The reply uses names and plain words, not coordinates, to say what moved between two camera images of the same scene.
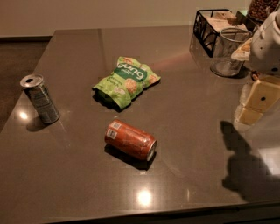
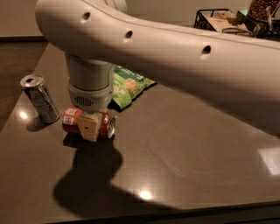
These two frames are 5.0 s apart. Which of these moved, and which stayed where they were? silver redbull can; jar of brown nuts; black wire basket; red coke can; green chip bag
Moved: red coke can
Stayed: jar of brown nuts; black wire basket; silver redbull can; green chip bag
